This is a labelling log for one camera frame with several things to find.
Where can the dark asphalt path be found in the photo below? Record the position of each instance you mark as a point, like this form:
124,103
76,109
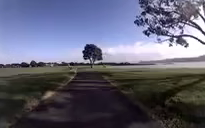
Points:
86,103

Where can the round dark tree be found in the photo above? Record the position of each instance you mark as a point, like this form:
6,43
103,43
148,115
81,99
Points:
92,52

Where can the large overhanging tree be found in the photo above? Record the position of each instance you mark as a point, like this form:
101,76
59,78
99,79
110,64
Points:
180,20

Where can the distant row of trees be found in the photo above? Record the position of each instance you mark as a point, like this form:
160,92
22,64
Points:
33,64

